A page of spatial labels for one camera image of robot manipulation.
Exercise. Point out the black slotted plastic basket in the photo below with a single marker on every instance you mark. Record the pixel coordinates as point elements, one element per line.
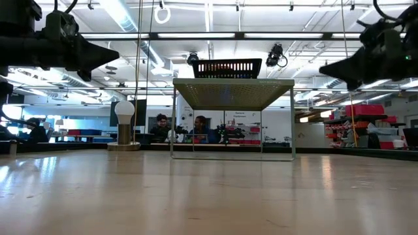
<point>228,74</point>

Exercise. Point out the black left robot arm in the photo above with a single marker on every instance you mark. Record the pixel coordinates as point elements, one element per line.
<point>16,19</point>

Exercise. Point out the dark wall panel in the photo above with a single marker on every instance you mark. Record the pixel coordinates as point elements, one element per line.
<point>140,112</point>

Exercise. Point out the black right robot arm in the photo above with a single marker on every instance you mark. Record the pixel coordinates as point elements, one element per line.
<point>412,39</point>

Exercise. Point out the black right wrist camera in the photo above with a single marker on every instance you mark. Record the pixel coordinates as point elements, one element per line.
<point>379,36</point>

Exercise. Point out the black ceiling camera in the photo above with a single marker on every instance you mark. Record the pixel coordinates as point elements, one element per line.
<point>273,53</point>
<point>192,57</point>

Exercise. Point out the dark monitor screen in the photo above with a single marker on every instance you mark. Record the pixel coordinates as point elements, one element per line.
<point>411,137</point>

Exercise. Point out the person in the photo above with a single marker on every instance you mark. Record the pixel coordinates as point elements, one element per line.
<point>160,129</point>
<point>200,129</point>
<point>36,132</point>

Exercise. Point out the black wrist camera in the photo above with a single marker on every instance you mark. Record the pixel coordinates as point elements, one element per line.
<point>379,36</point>
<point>62,24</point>

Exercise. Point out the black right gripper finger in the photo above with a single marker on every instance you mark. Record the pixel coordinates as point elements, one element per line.
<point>352,80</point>
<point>349,62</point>

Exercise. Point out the small white round object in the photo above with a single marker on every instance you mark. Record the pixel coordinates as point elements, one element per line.
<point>171,135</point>

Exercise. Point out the white cup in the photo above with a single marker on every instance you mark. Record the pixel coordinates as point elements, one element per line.
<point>398,144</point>

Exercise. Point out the pale green perforated shelf riser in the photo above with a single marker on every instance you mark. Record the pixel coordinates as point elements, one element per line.
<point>233,93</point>

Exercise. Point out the black overhead frame bar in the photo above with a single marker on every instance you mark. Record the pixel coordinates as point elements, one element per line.
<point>196,36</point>

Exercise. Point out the small white table lamp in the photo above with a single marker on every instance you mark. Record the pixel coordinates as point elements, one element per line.
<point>59,122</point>

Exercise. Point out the white bulb lamp wooden base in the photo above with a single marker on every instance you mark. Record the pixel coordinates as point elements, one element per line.
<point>124,111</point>

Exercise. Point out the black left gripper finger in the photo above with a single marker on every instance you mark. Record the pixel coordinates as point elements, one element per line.
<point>86,70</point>
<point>89,49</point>

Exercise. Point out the storage rack with assorted bins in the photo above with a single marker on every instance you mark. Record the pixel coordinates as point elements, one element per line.
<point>364,110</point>

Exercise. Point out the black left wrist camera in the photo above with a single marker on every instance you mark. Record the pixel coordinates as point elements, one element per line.
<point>62,24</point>

